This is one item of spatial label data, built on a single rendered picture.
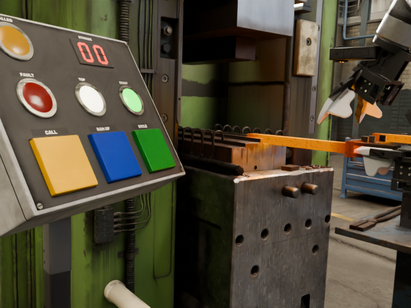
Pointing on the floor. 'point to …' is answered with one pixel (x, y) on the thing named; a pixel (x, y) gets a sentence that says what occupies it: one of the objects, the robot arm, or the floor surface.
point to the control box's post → (57, 263)
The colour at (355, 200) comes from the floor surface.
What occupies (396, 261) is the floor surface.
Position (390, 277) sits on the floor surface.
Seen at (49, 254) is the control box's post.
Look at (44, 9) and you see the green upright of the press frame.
